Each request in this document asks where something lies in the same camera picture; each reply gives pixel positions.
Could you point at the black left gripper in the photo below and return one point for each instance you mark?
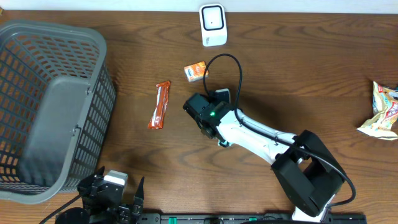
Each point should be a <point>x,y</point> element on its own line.
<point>122,213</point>

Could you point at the small orange box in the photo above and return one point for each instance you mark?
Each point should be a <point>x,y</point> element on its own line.
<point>196,71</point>

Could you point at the red snack bar wrapper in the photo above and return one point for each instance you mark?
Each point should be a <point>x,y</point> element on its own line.
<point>157,119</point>

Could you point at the green flushable wipes pack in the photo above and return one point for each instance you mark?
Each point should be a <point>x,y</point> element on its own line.
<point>224,143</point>

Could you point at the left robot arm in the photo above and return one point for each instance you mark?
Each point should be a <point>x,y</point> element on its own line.
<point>78,215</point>

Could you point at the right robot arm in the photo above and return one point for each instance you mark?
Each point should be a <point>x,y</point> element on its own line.
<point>306,170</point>

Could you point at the white barcode scanner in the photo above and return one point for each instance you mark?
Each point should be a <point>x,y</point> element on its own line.
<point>213,25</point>

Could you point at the grey plastic shopping basket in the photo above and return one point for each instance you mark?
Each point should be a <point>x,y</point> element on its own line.
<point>57,98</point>

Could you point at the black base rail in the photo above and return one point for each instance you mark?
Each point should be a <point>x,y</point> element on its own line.
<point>268,218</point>

